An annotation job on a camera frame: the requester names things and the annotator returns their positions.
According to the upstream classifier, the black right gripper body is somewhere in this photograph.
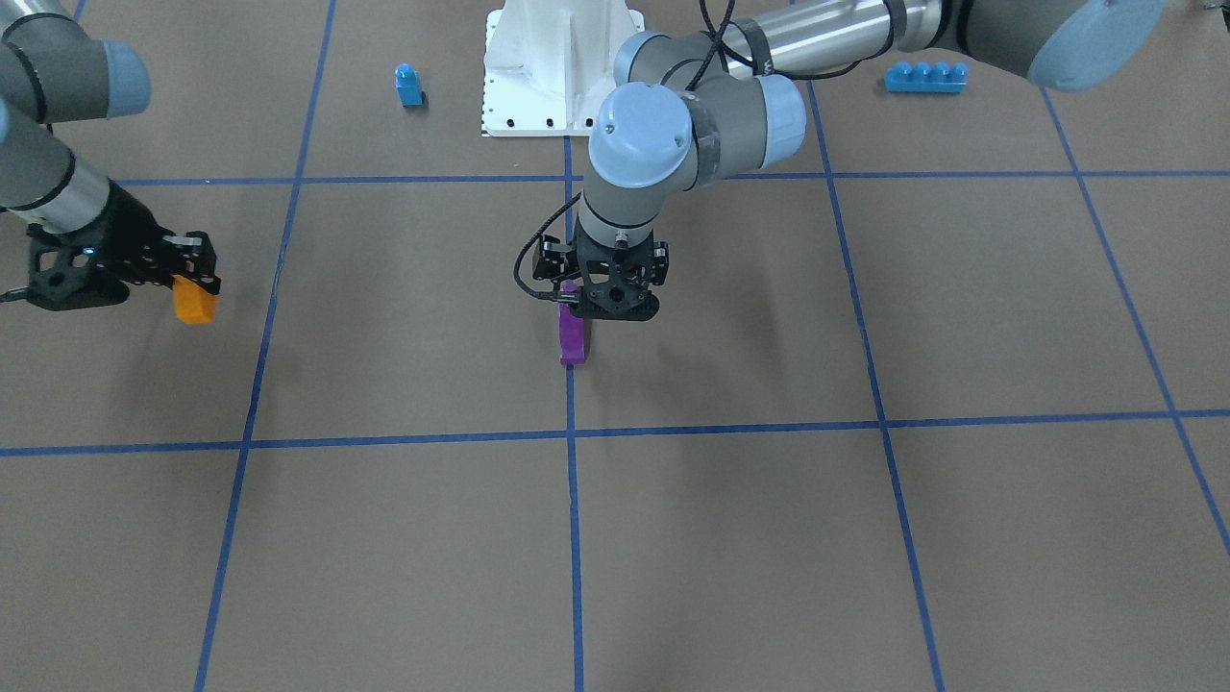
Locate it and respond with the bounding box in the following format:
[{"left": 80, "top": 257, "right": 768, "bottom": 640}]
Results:
[{"left": 81, "top": 183, "right": 180, "bottom": 286}]

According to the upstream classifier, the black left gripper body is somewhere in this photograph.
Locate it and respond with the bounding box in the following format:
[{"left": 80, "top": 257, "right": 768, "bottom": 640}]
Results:
[{"left": 534, "top": 232, "right": 672, "bottom": 285}]

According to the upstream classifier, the orange trapezoid block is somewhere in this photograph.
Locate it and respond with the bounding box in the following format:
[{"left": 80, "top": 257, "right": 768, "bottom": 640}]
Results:
[{"left": 172, "top": 275, "right": 218, "bottom": 324}]

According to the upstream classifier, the purple trapezoid block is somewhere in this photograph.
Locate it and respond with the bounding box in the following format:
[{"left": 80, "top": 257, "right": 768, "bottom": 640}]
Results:
[{"left": 557, "top": 302, "right": 588, "bottom": 366}]

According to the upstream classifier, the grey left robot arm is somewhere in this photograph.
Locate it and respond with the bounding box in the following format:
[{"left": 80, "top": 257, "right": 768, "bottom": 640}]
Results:
[{"left": 530, "top": 1, "right": 1165, "bottom": 312}]

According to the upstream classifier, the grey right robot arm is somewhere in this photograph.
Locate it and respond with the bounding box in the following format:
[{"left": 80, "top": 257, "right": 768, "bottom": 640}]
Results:
[{"left": 1, "top": 1, "right": 221, "bottom": 311}]

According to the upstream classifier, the small blue toy block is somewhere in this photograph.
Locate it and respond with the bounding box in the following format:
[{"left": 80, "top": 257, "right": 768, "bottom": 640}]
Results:
[{"left": 394, "top": 61, "right": 426, "bottom": 107}]

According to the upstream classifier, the long blue toy brick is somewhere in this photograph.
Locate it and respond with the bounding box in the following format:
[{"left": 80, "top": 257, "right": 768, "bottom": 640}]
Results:
[{"left": 883, "top": 61, "right": 970, "bottom": 93}]

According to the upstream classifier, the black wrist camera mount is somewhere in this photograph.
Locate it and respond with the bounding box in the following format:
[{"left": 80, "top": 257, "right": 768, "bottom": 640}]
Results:
[{"left": 567, "top": 261, "right": 661, "bottom": 321}]

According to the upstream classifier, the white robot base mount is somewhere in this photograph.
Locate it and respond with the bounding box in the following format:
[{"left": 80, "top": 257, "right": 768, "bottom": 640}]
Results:
[{"left": 480, "top": 1, "right": 645, "bottom": 136}]

